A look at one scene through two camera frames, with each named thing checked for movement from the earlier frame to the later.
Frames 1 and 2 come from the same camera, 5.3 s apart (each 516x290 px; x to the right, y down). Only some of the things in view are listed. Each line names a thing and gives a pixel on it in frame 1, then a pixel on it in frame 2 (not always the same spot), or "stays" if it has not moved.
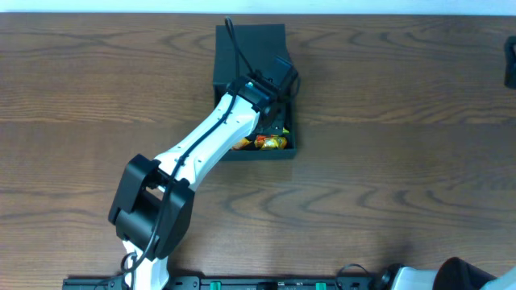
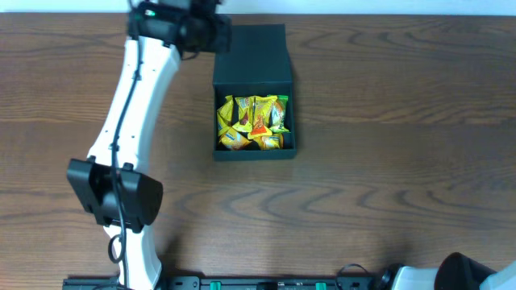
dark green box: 241,50 stays
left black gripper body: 276,123 → 210,36
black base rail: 227,283 stays
